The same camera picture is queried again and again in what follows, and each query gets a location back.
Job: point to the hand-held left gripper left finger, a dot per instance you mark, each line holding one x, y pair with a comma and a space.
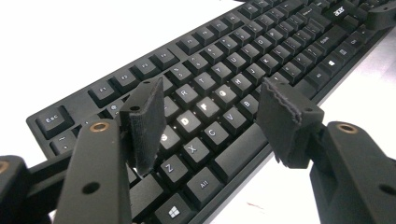
146, 124

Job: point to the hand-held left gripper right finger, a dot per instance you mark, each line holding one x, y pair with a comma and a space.
286, 124

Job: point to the black computer keyboard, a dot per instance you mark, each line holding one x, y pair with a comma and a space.
218, 71

